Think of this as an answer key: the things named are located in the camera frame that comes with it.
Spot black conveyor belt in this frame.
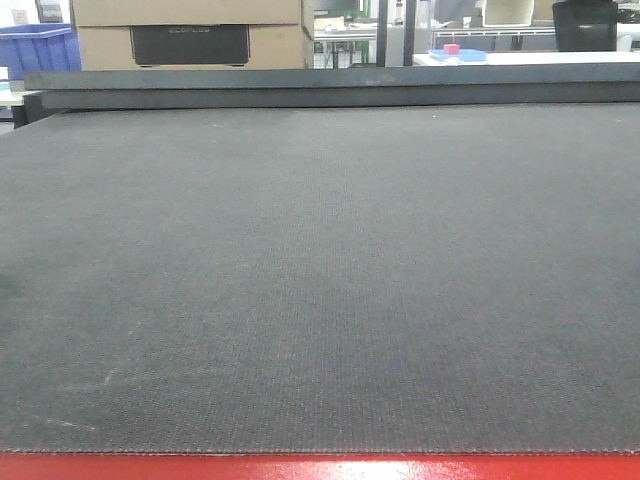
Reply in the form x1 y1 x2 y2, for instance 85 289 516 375
1 103 639 454

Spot small red block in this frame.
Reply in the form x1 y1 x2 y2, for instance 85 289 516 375
443 43 460 55

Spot red conveyor front edge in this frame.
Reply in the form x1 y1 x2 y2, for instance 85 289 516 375
1 453 639 479

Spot small blue tray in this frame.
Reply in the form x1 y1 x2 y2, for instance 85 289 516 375
429 49 488 63

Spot white background table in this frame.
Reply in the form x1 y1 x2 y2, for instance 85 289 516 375
413 51 639 66

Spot large cardboard box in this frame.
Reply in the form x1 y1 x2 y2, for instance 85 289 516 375
70 0 314 71

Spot blue plastic crate background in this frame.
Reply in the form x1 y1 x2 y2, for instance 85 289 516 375
1 23 82 81

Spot black office chair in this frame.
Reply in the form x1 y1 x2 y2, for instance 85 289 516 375
552 1 618 52

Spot black vertical post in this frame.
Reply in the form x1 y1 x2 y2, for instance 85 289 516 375
376 0 388 68

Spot dark conveyor rear rail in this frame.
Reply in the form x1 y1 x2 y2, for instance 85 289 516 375
16 62 639 127

